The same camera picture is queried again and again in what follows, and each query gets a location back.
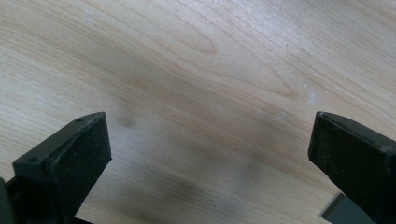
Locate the dark grey flat object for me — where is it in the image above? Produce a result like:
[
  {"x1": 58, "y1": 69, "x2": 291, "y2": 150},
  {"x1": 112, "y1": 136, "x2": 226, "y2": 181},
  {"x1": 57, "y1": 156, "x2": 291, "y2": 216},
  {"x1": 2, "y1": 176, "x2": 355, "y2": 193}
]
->
[{"x1": 320, "y1": 192, "x2": 376, "y2": 224}]

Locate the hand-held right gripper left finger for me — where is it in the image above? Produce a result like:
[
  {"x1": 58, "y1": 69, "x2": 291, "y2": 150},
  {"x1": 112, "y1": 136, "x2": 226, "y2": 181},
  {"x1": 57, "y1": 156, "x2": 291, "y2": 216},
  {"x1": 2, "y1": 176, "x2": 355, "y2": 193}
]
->
[{"x1": 12, "y1": 111, "x2": 113, "y2": 224}]

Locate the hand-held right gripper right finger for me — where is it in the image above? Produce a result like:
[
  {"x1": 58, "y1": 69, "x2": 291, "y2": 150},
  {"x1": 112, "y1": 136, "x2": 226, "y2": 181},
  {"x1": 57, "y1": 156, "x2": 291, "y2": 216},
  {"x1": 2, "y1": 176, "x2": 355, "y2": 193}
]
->
[{"x1": 307, "y1": 111, "x2": 396, "y2": 224}]

